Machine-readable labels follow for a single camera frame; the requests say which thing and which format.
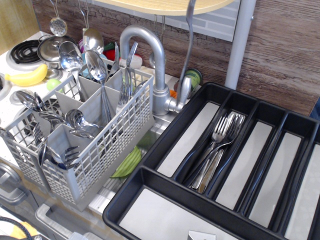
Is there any green canned food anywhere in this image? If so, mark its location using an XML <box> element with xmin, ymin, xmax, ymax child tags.
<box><xmin>185</xmin><ymin>68</ymin><xmax>203</xmax><ymax>90</ymax></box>

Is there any black cutlery tray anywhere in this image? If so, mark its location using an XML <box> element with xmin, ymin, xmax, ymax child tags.
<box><xmin>102</xmin><ymin>83</ymin><xmax>320</xmax><ymax>240</ymax></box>

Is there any steel pot lid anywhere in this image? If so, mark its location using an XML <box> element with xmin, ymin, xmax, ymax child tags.
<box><xmin>37</xmin><ymin>35</ymin><xmax>76</xmax><ymax>69</ymax></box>

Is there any silver sink faucet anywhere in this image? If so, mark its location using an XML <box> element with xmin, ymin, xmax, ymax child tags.
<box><xmin>119</xmin><ymin>25</ymin><xmax>191</xmax><ymax>116</ymax></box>

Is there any hanging perforated skimmer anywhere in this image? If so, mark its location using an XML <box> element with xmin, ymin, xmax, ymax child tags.
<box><xmin>49</xmin><ymin>0</ymin><xmax>68</xmax><ymax>37</ymax></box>

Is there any red toy tomato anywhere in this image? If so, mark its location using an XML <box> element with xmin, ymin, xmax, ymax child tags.
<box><xmin>103</xmin><ymin>49</ymin><xmax>116</xmax><ymax>61</ymax></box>

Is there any silver knife in basket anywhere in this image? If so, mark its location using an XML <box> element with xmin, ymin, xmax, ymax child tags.
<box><xmin>106</xmin><ymin>42</ymin><xmax>120</xmax><ymax>81</ymax></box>

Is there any wooden shelf board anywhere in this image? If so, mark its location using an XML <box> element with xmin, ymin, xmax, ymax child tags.
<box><xmin>94</xmin><ymin>0</ymin><xmax>234</xmax><ymax>16</ymax></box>

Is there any black stove burner coil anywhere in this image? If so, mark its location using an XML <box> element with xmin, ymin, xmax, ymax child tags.
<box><xmin>10</xmin><ymin>40</ymin><xmax>41</xmax><ymax>64</ymax></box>

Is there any green leaf-shaped mat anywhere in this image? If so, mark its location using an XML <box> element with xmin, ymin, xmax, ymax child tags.
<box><xmin>111</xmin><ymin>146</ymin><xmax>142</xmax><ymax>178</ymax></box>

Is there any silver slotted spoon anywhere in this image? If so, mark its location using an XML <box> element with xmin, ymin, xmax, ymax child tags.
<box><xmin>85</xmin><ymin>50</ymin><xmax>112</xmax><ymax>123</ymax></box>

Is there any silver fork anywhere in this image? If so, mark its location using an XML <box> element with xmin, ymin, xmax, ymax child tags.
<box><xmin>118</xmin><ymin>79</ymin><xmax>131</xmax><ymax>107</ymax></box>
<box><xmin>192</xmin><ymin>112</ymin><xmax>246</xmax><ymax>193</ymax></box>
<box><xmin>125</xmin><ymin>41</ymin><xmax>138</xmax><ymax>97</ymax></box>
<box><xmin>177</xmin><ymin>0</ymin><xmax>196</xmax><ymax>101</ymax></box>
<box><xmin>188</xmin><ymin>116</ymin><xmax>229</xmax><ymax>190</ymax></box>

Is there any hanging silver ladle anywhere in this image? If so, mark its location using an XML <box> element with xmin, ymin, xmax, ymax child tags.
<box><xmin>78</xmin><ymin>1</ymin><xmax>105</xmax><ymax>55</ymax></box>

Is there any grey metal post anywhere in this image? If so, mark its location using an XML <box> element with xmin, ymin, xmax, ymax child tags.
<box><xmin>224</xmin><ymin>0</ymin><xmax>257</xmax><ymax>90</ymax></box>

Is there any green toy ball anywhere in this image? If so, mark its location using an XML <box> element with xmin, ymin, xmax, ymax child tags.
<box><xmin>46</xmin><ymin>78</ymin><xmax>62</xmax><ymax>91</ymax></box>

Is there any small silver ladle spoon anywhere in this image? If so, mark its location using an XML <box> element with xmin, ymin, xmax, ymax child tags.
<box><xmin>65</xmin><ymin>109</ymin><xmax>103</xmax><ymax>129</ymax></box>

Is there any large silver serving spoon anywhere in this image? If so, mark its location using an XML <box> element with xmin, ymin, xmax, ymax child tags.
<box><xmin>58</xmin><ymin>41</ymin><xmax>85</xmax><ymax>102</ymax></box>

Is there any silver spoon left corner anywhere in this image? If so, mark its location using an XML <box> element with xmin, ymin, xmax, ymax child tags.
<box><xmin>15</xmin><ymin>90</ymin><xmax>40</xmax><ymax>112</ymax></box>

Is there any grey plastic cutlery basket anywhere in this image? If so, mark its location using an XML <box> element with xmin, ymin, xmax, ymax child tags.
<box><xmin>4</xmin><ymin>68</ymin><xmax>154</xmax><ymax>211</ymax></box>

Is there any silver fork front corner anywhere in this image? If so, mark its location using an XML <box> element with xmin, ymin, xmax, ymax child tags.
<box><xmin>48</xmin><ymin>146</ymin><xmax>80</xmax><ymax>170</ymax></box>

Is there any yellow toy banana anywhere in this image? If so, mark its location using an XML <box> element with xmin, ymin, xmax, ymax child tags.
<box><xmin>4</xmin><ymin>64</ymin><xmax>48</xmax><ymax>87</ymax></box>

